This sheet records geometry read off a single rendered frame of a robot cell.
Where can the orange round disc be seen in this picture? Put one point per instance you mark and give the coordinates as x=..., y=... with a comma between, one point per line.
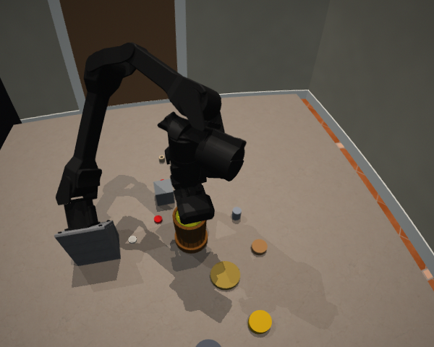
x=259, y=247

